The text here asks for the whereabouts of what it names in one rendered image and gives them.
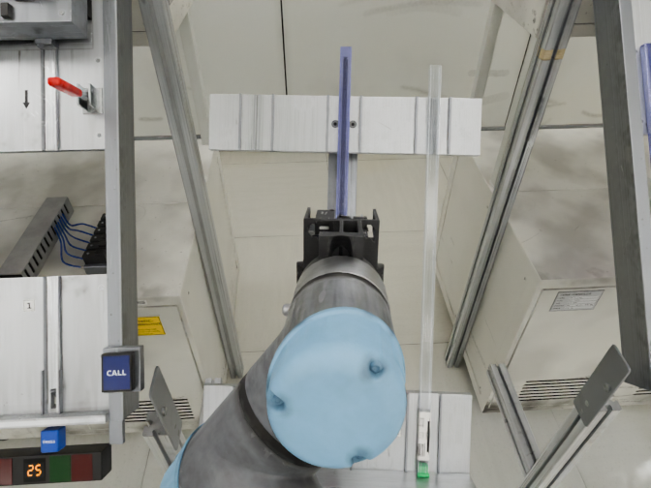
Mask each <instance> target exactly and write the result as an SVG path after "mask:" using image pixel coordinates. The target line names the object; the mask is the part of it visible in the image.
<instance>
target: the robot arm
mask: <svg viewBox="0 0 651 488"><path fill-rule="evenodd" d="M310 214H311V207H307V210H306V213H305V215H304V218H303V261H297V262H296V287H295V291H294V298H293V300H292V303H291V304H289V303H286V304H284V305H283V308H282V314H283V315H284V316H285V317H287V318H286V322H285V326H284V327H283V329H282V331H281V332H280V333H279V335H278V336H277V337H276V339H275V340H274V341H273V342H272V343H271V345H270V346H269V347H268V348H267V349H266V350H265V352H264V353H263V354H262V355H261V356H260V358H259V359H258V360H257V361H256V362H255V363H254V365H253V366H252V367H251V368H250V369H249V371H248V372H247V374H246V375H245V376H244V377H243V378H242V380H241V381H240V382H239V383H238V384H237V385H236V387H235V388H234V389H233V390H232V391H231V393H230V394H229V395H228V396H227V397H226V398H225V400H224V401H223V402H222V403H221V404H220V405H219V407H218V408H217V409H216V410H215V411H214V412H213V414H212V415H211V416H210V417H209V418H208V419H207V420H206V421H205V423H203V424H202V425H201V426H199V427H198V428H197V429H196V430H195V431H194V432H193V433H192V434H191V435H190V437H189V438H188V439H187V441H186V442H185V443H184V445H183V447H182V449H181V450H180V451H179V453H178V454H177V455H176V457H175V460H174V461H173V462H172V464H171V465H170V467H169V468H168V469H167V471H166V473H165V475H164V477H163V479H162V482H161V485H160V488H323V487H322V485H321V483H320V481H319V479H318V478H317V476H316V472H317V471H318V470H319V469H320V468H321V467H323V468H330V469H343V468H349V467H351V466H352V465H353V463H357V462H360V461H364V460H366V459H368V460H372V459H374V458H375V457H377V456H379V455H380V454H381V453H382V452H384V451H385V450H386V449H387V448H388V447H389V446H390V445H391V444H392V442H393V441H394V440H395V438H396V437H397V435H398V433H399V431H400V429H401V427H402V424H403V422H404V418H405V414H406V407H407V397H406V389H405V382H406V380H405V379H406V370H405V361H404V356H403V352H402V350H401V347H400V344H399V342H398V340H397V338H396V336H395V333H394V328H393V324H392V320H391V313H390V307H389V302H388V295H387V291H386V287H385V285H384V268H385V265H384V264H383V263H378V249H379V228H380V219H379V216H378V213H377V210H376V209H373V219H367V216H363V215H362V214H360V216H353V219H352V217H351V216H345V215H341V214H339V216H337V219H334V215H335V210H334V209H329V210H321V209H319V210H317V214H316V218H310ZM367 225H371V226H372V232H373V236H374V237H368V233H367V232H368V231H369V230H368V227H367Z"/></svg>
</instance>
